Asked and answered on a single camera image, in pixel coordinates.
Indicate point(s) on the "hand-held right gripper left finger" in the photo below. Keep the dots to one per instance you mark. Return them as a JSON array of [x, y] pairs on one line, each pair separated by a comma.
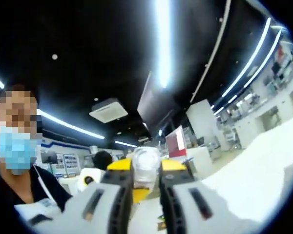
[[119, 195]]

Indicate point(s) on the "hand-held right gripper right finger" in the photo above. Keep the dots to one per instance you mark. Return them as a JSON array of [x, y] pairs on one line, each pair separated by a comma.
[[178, 195]]

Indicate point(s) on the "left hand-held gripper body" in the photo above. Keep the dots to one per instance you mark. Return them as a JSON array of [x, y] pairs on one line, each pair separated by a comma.
[[89, 179]]

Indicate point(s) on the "large white skincare bottle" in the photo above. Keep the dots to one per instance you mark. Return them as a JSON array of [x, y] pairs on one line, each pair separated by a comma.
[[146, 168]]

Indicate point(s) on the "operator in dark shirt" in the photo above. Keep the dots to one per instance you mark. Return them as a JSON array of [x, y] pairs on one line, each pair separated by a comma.
[[56, 190]]

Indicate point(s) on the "ceiling light strip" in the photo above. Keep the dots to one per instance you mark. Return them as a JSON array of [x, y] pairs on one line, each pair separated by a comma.
[[125, 143], [249, 56], [163, 44], [70, 124], [263, 58]]

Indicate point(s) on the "white chest device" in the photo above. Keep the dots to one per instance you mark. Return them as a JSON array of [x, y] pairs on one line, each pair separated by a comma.
[[36, 209]]

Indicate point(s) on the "ceiling air conditioner vent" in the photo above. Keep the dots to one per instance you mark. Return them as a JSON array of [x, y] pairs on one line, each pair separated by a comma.
[[108, 111]]

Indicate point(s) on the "dark hanging ceiling panel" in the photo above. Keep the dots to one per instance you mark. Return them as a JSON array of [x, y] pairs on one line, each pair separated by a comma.
[[158, 102]]

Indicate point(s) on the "wall poster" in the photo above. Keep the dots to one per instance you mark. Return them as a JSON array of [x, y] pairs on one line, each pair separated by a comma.
[[70, 163]]

